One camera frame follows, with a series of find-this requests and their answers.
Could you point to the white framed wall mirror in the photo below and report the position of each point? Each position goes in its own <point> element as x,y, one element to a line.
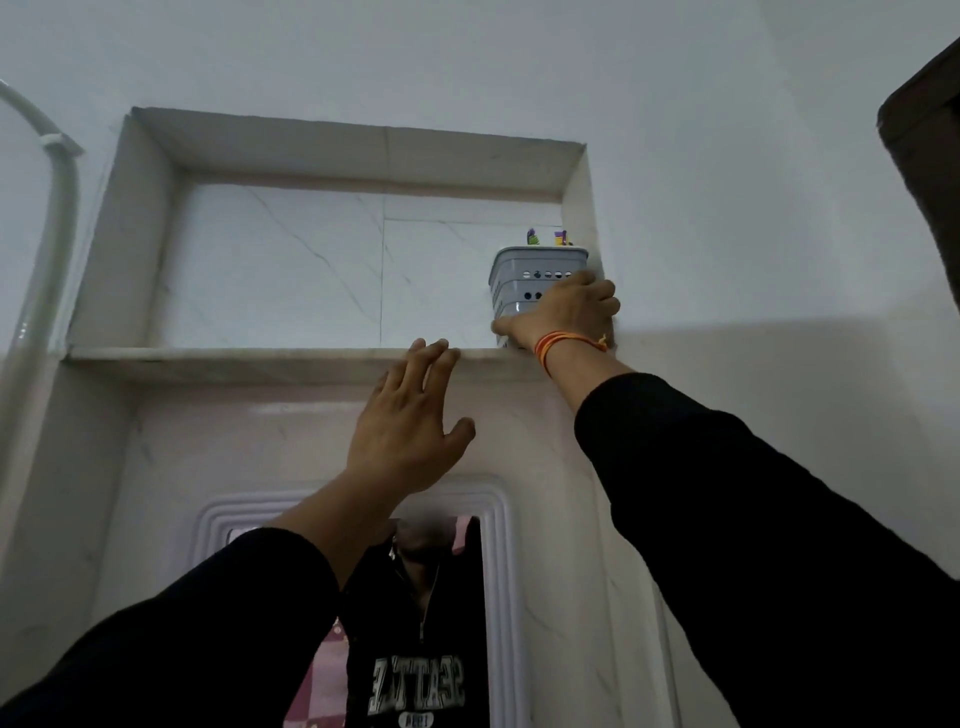
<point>501,600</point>

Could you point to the yellow purple small item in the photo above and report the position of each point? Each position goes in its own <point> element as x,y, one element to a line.
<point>562,238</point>

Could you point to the person's right forearm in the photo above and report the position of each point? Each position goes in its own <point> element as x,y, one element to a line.
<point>750,540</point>

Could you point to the person's left little finger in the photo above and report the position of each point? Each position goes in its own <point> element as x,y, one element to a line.
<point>382,397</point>

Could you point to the white marble wall niche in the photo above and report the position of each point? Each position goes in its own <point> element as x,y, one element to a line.
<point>285,262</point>

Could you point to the person's left hand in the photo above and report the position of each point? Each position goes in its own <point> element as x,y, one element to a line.
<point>401,442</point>

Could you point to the white pipe clip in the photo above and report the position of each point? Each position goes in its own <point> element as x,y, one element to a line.
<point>60,142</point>

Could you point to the person's left forearm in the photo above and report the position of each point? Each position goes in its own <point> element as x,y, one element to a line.
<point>225,622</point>

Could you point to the person's left middle finger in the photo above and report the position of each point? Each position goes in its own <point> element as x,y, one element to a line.
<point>429,367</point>

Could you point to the person's right thumb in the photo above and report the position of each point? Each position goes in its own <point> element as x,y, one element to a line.
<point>514,328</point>

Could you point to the person's right hand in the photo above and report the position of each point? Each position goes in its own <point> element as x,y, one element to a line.
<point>562,311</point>

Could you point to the person's left thumb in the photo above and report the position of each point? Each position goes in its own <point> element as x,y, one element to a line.
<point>459,441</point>

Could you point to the grey perforated plastic basket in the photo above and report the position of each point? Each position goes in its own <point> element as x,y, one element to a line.
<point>525,281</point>

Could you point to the white curved pipe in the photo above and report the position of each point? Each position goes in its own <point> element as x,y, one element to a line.
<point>45,262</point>

